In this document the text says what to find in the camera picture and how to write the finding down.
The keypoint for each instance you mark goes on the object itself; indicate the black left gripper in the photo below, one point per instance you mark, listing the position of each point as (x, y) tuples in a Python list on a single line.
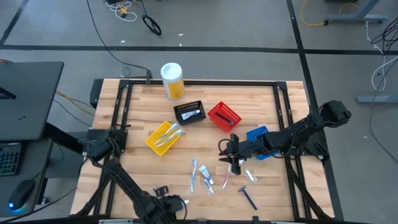
[(174, 204)]

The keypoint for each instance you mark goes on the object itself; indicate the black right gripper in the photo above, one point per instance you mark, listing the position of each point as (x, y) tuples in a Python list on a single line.
[(245, 148)]

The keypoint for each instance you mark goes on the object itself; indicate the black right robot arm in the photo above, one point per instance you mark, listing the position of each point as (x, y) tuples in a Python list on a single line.
[(298, 130)]

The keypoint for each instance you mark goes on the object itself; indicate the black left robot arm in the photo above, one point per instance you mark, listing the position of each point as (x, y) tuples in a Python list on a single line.
[(124, 180)]

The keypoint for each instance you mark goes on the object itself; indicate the red wrapped toothbrush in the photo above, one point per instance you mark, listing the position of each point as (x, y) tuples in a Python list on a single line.
[(226, 179)]

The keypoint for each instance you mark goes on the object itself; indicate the blue wrapped toothbrush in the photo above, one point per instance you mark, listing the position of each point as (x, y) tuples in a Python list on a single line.
[(193, 174)]

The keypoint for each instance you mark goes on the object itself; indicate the blue plastic basket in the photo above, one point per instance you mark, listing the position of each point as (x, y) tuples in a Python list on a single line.
[(256, 133)]

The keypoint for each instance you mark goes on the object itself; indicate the red plastic basket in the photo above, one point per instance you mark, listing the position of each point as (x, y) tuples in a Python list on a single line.
[(219, 123)]

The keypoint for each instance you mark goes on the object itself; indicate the black plastic basket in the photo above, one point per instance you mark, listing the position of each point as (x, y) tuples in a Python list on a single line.
[(199, 119)]

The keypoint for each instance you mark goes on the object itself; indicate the yellow plastic basket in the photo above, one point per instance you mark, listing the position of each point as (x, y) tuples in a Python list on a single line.
[(158, 146)]

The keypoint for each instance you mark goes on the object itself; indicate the white yellow wipes canister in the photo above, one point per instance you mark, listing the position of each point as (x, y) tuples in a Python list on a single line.
[(172, 81)]

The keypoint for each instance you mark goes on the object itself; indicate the black computer mouse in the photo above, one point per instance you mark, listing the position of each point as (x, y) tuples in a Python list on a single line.
[(20, 194)]

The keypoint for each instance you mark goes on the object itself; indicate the grey desk leg foot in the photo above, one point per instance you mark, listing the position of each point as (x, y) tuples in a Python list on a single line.
[(376, 99), (357, 17)]

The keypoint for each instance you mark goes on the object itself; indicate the backlit black keyboard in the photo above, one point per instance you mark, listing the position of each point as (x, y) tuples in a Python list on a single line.
[(9, 158)]

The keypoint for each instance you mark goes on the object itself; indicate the black desk panel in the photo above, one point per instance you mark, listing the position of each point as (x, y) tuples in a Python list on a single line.
[(31, 99)]

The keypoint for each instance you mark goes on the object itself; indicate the black aluminium table frame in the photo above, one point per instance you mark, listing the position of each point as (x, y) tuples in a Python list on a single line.
[(217, 82)]

